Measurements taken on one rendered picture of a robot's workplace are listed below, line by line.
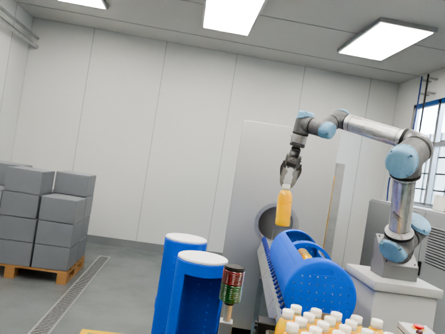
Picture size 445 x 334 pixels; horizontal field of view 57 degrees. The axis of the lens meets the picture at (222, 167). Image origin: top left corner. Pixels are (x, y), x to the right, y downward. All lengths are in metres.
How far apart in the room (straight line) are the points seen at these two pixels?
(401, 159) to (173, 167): 5.27
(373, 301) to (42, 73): 6.11
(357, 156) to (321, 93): 1.21
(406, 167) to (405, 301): 0.68
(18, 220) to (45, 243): 0.38
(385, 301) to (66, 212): 3.59
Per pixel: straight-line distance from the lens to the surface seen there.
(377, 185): 7.36
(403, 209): 1.78
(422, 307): 2.11
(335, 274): 1.72
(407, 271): 2.13
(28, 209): 4.89
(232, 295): 1.21
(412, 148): 1.66
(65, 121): 6.90
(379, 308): 2.01
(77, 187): 5.14
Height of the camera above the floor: 1.54
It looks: level
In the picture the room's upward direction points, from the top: 9 degrees clockwise
